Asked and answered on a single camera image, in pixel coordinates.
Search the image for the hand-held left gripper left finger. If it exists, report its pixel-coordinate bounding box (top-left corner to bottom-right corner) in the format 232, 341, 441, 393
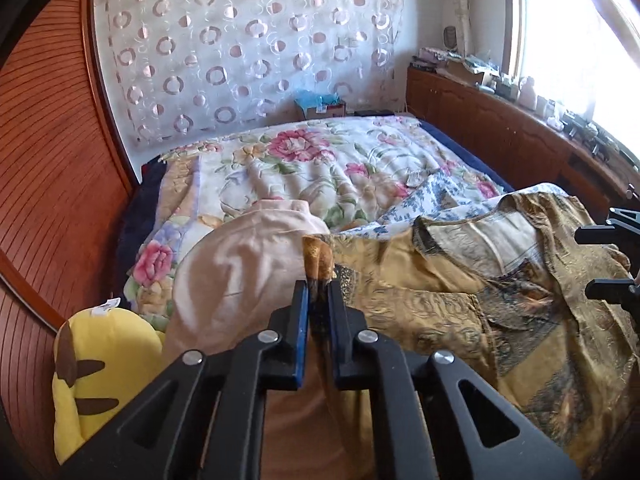
60, 280, 311, 480

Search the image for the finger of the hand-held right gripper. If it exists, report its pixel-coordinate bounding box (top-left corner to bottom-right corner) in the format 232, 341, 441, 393
585, 279, 640, 307
574, 206, 640, 249

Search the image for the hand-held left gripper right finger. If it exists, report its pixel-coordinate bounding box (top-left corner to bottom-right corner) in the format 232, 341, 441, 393
325, 280, 583, 480

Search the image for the gold patterned garment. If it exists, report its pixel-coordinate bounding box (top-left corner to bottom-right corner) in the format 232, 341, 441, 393
302, 183, 640, 480

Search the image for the pale pink garment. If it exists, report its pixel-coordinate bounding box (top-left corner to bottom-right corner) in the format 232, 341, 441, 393
162, 199, 373, 480

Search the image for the black hand-held device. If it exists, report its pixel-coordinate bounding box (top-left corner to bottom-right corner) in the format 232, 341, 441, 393
562, 112, 599, 139
587, 132, 621, 159

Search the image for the long wooden cabinet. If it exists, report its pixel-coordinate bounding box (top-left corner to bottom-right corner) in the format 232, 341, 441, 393
406, 66, 640, 221

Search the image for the blue floral white cloth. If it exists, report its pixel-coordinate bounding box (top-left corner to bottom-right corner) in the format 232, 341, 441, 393
340, 170, 506, 237

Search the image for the floral quilt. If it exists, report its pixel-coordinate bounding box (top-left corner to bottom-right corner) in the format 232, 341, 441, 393
122, 115, 506, 321

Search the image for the wooden framed window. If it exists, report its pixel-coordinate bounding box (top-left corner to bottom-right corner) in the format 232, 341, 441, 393
505, 0, 640, 161

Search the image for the yellow plush toy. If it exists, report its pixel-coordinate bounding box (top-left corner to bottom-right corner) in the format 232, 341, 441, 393
52, 304, 166, 466

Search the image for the flat cardboard box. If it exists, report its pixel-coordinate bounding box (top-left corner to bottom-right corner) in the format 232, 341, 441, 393
440, 60, 486, 87

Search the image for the cardboard box with blue cloth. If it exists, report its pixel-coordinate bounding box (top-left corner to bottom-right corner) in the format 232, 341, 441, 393
294, 89, 347, 121

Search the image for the cloth wrapped pipe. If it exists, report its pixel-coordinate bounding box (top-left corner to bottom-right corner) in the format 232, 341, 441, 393
447, 0, 474, 58

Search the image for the wooden slatted wardrobe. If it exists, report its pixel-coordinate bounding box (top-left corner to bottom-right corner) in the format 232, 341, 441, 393
0, 0, 137, 476

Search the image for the circle patterned wall curtain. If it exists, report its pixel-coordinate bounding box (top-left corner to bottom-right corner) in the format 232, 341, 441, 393
92, 0, 406, 148

